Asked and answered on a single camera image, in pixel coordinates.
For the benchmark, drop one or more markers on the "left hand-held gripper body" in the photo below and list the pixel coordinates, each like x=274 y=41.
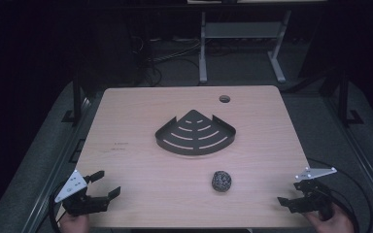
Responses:
x=73 y=189

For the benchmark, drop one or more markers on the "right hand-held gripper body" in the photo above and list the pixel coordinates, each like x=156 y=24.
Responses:
x=314 y=195

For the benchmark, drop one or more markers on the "steel wool scouring ball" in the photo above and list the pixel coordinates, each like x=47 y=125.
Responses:
x=221 y=181

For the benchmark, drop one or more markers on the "black metal corner shelf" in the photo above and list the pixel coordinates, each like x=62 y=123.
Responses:
x=195 y=142

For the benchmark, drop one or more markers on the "person's left hand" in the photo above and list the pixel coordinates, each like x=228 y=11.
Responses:
x=74 y=224

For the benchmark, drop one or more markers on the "person's right hand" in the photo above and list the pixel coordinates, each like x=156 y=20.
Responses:
x=338 y=225

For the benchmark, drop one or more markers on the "black metal stand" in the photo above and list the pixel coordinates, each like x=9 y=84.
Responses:
x=344 y=97
x=77 y=97

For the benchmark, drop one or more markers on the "aluminium frame rail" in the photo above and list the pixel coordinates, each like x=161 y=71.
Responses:
x=362 y=161
x=58 y=168

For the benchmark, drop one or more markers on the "grey metal desk frame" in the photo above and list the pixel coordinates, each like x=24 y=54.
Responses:
x=243 y=30

